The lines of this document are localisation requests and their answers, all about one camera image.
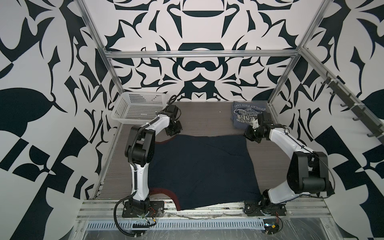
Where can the aluminium frame crossbar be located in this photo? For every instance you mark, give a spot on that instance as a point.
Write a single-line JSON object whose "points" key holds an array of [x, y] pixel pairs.
{"points": [[201, 54]]}

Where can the black wall hook rack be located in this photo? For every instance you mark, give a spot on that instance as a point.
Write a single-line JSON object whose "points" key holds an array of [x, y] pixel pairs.
{"points": [[351, 102]]}

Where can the white plastic laundry basket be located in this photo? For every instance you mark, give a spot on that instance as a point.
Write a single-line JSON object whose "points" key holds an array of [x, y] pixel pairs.
{"points": [[138, 108]]}

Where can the small electronics board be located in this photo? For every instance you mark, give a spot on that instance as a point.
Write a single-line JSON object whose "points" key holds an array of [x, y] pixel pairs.
{"points": [[272, 226]]}

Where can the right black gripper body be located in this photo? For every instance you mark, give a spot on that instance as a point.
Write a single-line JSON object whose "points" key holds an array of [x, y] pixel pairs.
{"points": [[253, 134]]}

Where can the black printed tank top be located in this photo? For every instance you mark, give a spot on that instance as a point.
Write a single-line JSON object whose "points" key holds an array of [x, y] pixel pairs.
{"points": [[203, 171]]}

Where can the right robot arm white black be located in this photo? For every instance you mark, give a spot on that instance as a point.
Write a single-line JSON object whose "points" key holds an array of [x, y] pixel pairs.
{"points": [[308, 174]]}

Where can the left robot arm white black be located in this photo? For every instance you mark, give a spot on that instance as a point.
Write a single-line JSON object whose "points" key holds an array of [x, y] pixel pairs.
{"points": [[140, 150]]}

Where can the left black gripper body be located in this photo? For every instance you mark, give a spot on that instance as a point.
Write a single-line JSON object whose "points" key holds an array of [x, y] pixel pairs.
{"points": [[177, 128]]}

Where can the blue grey tank top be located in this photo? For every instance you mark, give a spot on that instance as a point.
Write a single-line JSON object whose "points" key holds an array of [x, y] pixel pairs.
{"points": [[244, 113]]}

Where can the white slotted cable duct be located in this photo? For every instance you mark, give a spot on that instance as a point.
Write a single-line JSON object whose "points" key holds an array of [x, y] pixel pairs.
{"points": [[205, 224]]}

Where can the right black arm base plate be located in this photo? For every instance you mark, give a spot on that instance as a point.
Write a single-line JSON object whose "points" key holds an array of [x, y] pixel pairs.
{"points": [[252, 208]]}

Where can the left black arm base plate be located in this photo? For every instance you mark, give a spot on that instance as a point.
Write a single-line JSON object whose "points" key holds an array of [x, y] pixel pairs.
{"points": [[150, 208]]}

